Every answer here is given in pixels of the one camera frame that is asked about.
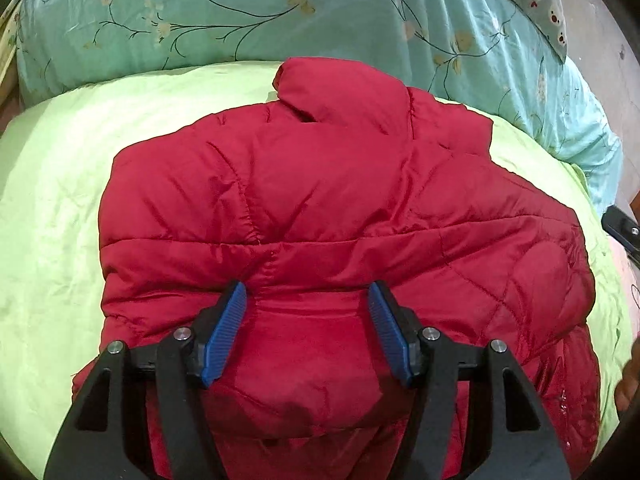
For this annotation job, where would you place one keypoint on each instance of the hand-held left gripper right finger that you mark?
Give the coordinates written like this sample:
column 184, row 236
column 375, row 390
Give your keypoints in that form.
column 391, row 332

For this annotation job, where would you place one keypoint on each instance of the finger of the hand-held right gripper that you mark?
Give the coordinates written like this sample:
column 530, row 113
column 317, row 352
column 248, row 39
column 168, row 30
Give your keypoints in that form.
column 620, row 227

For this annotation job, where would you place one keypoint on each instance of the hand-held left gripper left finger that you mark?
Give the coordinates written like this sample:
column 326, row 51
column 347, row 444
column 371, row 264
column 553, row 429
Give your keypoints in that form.
column 224, row 332

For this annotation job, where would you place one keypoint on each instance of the red puffer jacket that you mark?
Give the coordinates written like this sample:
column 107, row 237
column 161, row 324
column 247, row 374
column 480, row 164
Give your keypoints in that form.
column 325, row 200

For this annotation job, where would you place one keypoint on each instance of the person's right hand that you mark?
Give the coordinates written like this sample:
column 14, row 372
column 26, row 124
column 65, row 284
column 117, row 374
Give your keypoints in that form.
column 629, row 385

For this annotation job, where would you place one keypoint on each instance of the pink bed sheet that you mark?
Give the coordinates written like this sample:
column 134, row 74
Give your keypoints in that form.
column 625, row 290

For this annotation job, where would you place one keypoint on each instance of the light green bed sheet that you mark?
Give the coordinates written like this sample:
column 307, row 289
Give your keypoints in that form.
column 55, row 220

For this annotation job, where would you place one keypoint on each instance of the teal floral quilt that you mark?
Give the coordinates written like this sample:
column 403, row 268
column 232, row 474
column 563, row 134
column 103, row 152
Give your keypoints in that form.
column 280, row 15

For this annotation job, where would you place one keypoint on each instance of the yellow printed cloth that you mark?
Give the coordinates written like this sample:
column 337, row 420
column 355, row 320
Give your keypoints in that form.
column 9, row 25

